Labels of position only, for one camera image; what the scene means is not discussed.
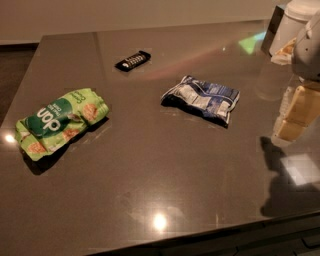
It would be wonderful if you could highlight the green chip bag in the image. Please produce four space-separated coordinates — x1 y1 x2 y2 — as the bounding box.
15 88 109 161

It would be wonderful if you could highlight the black rxbar chocolate bar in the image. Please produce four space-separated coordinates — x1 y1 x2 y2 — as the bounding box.
115 51 151 72

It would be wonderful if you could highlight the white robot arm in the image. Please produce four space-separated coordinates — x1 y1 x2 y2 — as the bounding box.
269 0 320 147

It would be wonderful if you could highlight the blue chip bag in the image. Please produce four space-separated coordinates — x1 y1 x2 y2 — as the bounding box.
161 75 240 127

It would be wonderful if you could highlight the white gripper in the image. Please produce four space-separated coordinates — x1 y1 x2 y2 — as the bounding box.
272 11 320 142

